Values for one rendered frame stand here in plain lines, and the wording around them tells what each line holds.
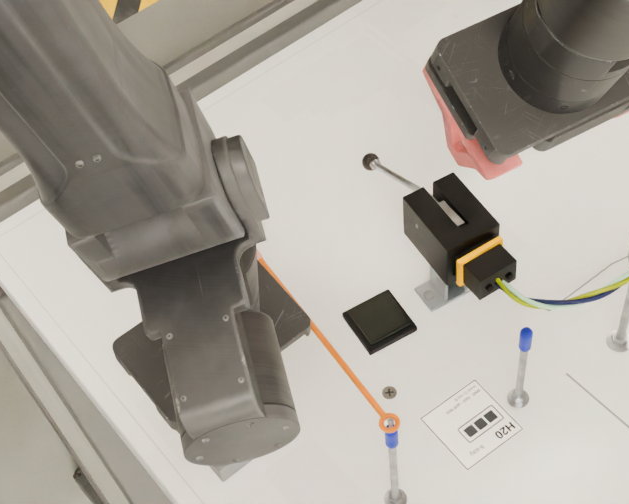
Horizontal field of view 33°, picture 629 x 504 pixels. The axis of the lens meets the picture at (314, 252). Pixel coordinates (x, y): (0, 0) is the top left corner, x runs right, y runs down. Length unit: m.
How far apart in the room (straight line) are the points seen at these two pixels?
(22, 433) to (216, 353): 1.39
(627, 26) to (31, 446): 1.55
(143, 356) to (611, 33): 0.32
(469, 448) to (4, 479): 1.26
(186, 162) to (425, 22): 0.59
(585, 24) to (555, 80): 0.05
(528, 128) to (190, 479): 0.35
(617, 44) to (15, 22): 0.24
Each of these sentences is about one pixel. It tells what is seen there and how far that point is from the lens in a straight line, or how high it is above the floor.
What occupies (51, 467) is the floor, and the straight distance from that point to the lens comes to 1.90.
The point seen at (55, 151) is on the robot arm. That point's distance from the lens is 0.40.
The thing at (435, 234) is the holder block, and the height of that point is 1.17.
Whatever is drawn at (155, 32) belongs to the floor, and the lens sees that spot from 1.86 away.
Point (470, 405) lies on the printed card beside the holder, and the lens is 0.75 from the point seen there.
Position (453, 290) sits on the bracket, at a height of 1.11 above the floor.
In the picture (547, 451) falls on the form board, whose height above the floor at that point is 1.22.
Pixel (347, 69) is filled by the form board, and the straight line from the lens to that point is 0.96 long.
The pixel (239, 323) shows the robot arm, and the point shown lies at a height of 1.30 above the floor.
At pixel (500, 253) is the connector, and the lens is 0.72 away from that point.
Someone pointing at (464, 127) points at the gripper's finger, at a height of 1.33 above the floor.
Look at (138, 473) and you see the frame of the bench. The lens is 1.06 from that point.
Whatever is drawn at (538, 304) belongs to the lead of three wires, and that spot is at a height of 1.22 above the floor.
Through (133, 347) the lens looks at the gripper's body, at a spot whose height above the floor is 1.17.
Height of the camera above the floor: 1.76
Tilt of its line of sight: 62 degrees down
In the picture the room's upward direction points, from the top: 105 degrees clockwise
